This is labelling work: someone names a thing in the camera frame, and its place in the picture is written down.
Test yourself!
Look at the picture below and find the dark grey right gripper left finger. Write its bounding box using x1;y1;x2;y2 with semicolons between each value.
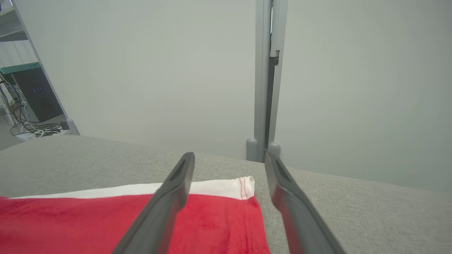
111;152;196;254

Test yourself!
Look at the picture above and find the red garment with white band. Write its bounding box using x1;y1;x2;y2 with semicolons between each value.
0;176;270;254

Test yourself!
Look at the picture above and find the black cabinet with cables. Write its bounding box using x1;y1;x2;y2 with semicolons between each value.
0;76;69;140

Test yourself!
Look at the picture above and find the grey metal shelf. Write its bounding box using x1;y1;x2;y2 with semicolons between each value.
0;0;29;43

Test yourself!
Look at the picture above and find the grey slanted partition frame post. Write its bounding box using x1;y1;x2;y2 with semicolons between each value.
10;0;80;136

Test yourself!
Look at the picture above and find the grey partition joint post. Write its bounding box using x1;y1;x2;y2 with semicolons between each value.
246;0;288;163

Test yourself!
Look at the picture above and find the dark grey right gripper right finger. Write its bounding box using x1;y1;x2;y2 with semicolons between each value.
265;152;346;254

